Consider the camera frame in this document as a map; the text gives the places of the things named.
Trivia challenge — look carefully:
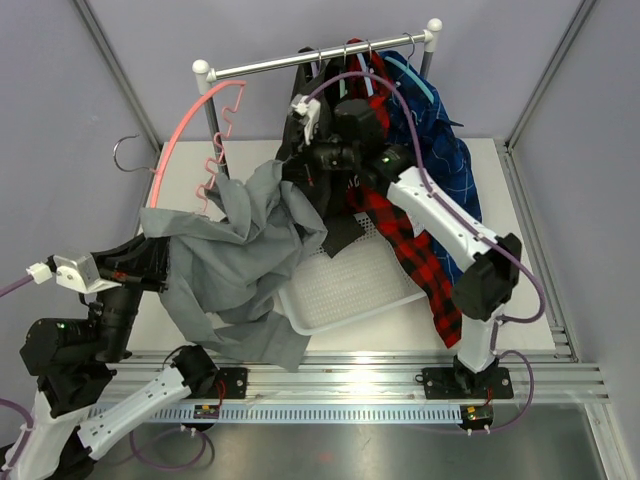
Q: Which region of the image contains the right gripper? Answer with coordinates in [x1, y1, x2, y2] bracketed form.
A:
[277, 126, 360, 187]

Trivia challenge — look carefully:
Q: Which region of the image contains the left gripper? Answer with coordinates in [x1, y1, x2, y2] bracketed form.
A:
[92, 222, 173, 363]

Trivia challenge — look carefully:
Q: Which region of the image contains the black pinstripe shirt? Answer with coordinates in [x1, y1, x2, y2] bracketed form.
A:
[279, 47, 365, 259]

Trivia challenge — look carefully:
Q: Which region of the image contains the grey shirt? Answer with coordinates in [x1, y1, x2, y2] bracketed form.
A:
[141, 160, 327, 371]

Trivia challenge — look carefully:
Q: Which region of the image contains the pink hanger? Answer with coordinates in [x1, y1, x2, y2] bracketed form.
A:
[112, 78, 248, 217]

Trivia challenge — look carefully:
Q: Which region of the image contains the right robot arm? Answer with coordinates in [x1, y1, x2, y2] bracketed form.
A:
[283, 95, 522, 398]

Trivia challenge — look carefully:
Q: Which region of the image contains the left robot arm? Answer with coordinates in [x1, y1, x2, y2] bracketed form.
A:
[1, 234, 218, 479]

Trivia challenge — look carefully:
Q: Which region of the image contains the mint green hanger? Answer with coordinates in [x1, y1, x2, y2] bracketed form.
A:
[338, 43, 348, 100]

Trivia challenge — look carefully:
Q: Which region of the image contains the light blue hanger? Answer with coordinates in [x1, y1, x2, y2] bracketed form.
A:
[356, 49, 374, 97]

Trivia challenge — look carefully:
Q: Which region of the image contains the blue plaid shirt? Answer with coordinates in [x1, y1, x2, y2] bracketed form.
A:
[378, 49, 484, 286]

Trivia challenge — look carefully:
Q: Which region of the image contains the red black plaid shirt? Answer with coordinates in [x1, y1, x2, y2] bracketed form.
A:
[347, 52, 462, 348]

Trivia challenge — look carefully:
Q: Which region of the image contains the teal hanger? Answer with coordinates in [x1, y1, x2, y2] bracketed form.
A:
[383, 32, 434, 104]

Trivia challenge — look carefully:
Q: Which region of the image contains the white plastic basket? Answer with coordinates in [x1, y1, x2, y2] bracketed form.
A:
[279, 213, 426, 336]

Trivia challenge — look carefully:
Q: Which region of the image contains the clothes rack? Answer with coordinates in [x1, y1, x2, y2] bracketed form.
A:
[191, 18, 444, 181]

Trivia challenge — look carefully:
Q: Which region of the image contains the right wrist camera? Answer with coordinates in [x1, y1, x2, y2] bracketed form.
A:
[289, 94, 322, 145]

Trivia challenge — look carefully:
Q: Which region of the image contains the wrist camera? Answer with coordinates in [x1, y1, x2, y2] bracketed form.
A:
[26, 254, 121, 294]
[289, 94, 322, 145]

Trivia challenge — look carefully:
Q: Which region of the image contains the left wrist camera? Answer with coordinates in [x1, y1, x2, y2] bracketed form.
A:
[26, 254, 121, 294]

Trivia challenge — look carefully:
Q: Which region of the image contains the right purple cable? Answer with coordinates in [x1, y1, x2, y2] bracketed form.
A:
[304, 69, 545, 436]

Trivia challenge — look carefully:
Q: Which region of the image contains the aluminium rail base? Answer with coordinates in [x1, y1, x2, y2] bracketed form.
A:
[84, 349, 612, 426]

